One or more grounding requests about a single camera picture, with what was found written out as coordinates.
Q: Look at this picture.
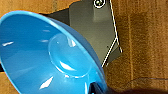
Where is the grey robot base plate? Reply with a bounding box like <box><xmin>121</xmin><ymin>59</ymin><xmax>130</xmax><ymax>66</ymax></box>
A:
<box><xmin>41</xmin><ymin>0</ymin><xmax>124</xmax><ymax>68</ymax></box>

